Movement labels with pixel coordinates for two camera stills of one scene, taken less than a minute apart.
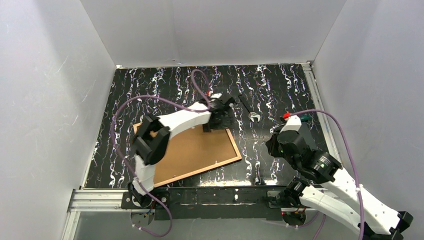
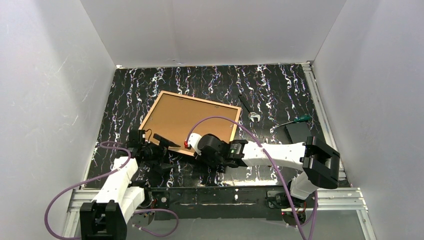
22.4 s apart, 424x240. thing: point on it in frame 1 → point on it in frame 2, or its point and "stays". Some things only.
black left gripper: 216,117 → 157,151
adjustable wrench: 252,114 stays
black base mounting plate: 237,203 stays
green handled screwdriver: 306,118 stays
